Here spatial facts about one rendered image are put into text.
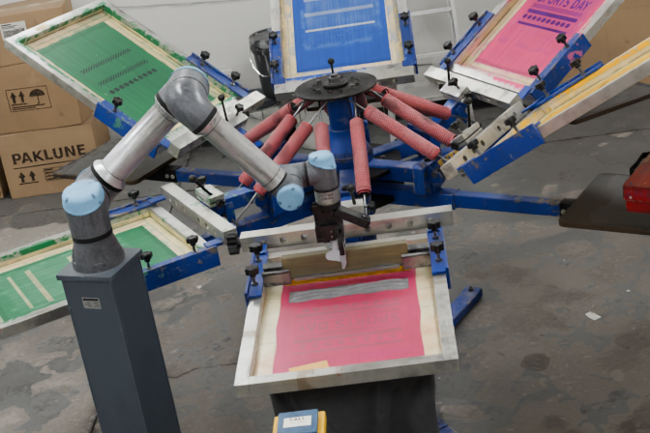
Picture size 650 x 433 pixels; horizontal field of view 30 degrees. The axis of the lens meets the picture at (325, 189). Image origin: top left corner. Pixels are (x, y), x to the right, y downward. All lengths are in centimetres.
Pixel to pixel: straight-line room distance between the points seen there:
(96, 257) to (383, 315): 83
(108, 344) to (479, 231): 297
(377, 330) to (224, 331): 226
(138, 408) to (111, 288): 40
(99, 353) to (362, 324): 77
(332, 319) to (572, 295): 217
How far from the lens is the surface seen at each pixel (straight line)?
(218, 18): 772
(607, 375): 490
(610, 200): 404
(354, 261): 365
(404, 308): 348
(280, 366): 330
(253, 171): 338
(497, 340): 518
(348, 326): 344
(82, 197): 343
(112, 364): 361
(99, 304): 352
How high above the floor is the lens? 259
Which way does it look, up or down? 22 degrees down
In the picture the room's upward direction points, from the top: 10 degrees counter-clockwise
